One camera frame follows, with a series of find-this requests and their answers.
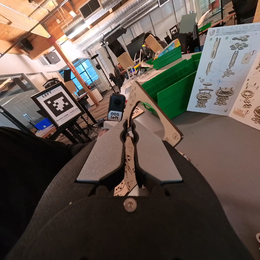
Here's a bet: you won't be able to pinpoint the wooden support post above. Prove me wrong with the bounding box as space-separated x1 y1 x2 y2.
47 39 100 106

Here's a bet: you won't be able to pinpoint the large green plastic bin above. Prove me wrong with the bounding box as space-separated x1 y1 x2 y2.
141 52 203 120

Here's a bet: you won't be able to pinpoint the folded picture instruction leaflet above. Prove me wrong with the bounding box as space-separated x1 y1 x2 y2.
186 22 260 131

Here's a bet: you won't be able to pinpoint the round black ceiling speaker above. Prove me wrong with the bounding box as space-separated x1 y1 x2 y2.
20 38 34 51

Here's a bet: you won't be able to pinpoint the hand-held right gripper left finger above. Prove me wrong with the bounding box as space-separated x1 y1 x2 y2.
76 119 125 182

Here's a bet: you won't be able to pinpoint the black square speaker box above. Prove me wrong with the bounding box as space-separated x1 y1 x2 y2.
43 51 61 65

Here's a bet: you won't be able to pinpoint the silver air duct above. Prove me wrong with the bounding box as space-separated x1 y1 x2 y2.
61 0 161 49

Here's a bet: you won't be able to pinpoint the colourful printed box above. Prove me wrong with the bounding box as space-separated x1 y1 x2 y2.
155 39 181 58

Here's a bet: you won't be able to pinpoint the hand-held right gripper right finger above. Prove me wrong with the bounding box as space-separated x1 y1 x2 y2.
132 120 183 182

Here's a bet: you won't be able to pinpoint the ceiling vent grille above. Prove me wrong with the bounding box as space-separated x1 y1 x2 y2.
79 0 103 19

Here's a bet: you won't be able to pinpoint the black monitor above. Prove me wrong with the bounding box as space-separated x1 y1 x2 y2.
178 32 199 53
126 33 146 60

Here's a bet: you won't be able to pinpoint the wooden strip with holes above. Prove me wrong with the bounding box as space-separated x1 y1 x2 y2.
130 106 145 120

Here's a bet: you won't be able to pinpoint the small green plastic bin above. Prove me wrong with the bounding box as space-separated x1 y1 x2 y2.
146 46 182 70

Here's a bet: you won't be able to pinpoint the white paper sheets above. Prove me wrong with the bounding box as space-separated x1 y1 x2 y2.
122 69 167 91

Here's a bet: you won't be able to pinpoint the wooden model parts sheet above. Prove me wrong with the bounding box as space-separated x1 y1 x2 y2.
114 81 183 196

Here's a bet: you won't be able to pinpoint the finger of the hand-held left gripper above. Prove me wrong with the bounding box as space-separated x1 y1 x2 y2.
103 121 119 130

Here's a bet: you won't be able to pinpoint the blue plastic crate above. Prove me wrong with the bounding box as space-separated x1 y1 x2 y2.
34 117 54 131

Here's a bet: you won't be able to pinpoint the person's left forearm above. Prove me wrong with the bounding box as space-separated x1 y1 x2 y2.
41 134 98 163

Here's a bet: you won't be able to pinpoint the small white frame machine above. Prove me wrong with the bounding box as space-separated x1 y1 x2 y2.
126 64 141 79

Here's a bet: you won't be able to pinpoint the black softbox light stand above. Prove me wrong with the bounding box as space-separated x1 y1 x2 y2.
100 27 128 94

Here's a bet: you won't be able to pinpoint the framed black-white marker sign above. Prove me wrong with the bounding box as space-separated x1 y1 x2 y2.
30 81 86 130

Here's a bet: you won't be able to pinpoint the black tripod light stand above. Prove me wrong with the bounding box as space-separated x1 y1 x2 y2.
91 54 106 95

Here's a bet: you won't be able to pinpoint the black sign stand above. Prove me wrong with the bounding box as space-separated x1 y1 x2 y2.
48 113 98 144

